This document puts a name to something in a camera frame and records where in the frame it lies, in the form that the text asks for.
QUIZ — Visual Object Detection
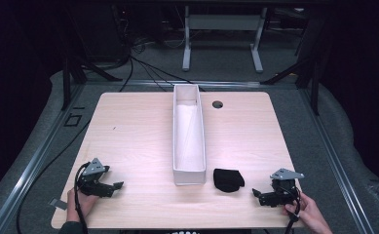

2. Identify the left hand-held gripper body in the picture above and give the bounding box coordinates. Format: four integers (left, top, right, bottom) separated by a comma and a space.
76, 157, 115, 198

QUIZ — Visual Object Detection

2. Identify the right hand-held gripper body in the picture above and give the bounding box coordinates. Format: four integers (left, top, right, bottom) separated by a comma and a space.
258, 168, 306, 208

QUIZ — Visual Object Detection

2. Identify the person's right hand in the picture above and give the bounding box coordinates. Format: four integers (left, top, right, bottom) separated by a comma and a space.
282, 191, 325, 228

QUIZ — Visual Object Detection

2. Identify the person's left hand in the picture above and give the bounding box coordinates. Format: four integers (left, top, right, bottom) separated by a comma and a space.
65, 187, 99, 224

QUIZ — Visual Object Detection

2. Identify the black cloth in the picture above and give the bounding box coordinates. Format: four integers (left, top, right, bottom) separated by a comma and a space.
212, 168, 246, 194

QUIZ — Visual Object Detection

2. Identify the grey tape strip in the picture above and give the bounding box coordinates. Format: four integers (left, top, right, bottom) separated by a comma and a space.
48, 197, 69, 211

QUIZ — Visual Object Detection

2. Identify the long white fabric box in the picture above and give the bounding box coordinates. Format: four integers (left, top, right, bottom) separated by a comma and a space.
171, 83, 208, 186

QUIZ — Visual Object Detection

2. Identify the black metal stand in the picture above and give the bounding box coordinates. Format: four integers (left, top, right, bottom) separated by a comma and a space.
60, 48, 124, 112
260, 19, 328, 116

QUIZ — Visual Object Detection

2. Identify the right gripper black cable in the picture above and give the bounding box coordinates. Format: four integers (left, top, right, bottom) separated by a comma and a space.
284, 185, 304, 234

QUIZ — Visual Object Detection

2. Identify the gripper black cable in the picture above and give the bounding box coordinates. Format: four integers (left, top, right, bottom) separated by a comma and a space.
284, 185, 304, 234
73, 161, 92, 234

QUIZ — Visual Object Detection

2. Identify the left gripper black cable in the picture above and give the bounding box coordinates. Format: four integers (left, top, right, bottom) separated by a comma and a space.
73, 161, 92, 234

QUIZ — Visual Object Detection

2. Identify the long black floor cable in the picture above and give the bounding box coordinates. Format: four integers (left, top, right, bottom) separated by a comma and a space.
16, 118, 93, 234

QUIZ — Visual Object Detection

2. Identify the metal floor rail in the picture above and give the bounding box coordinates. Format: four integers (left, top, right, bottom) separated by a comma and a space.
301, 88, 376, 234
0, 83, 87, 234
85, 78, 263, 90

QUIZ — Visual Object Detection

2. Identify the bundle of black floor cables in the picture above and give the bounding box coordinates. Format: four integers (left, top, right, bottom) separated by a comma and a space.
118, 38, 208, 94

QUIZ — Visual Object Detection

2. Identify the grey metal desk frame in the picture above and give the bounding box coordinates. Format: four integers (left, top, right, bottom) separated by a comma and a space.
181, 4, 269, 74

